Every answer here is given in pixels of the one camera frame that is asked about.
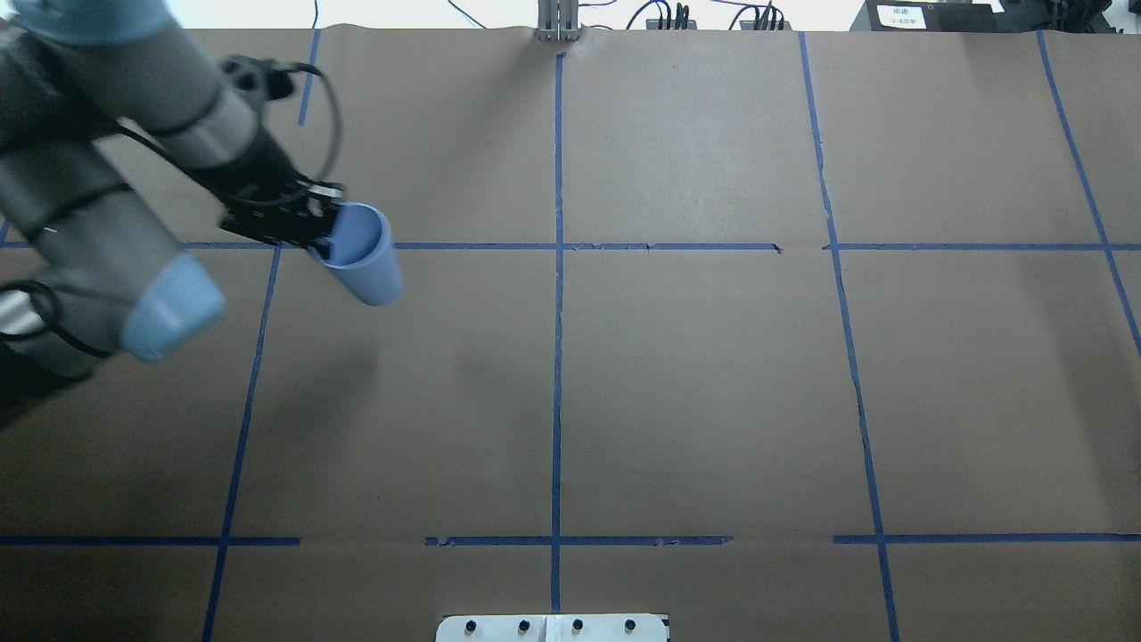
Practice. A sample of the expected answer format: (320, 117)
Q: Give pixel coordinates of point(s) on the black box with label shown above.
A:
(928, 16)

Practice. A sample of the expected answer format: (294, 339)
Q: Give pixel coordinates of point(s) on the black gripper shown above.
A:
(258, 171)

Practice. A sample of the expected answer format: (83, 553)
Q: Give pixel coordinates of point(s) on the blue cup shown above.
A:
(361, 255)

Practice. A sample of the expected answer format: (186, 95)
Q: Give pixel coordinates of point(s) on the aluminium frame post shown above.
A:
(558, 21)

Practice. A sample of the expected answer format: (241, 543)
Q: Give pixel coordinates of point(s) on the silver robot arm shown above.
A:
(115, 279)

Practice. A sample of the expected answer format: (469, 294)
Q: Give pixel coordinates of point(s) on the white pedestal column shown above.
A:
(555, 627)

